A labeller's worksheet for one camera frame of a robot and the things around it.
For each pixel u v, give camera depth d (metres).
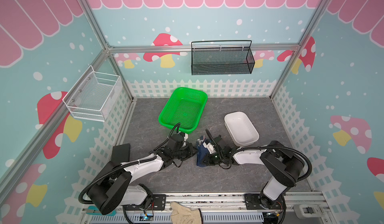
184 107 1.15
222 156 0.71
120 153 0.90
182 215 0.71
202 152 0.88
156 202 0.74
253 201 0.74
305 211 0.70
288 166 0.47
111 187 0.42
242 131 1.00
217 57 0.94
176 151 0.70
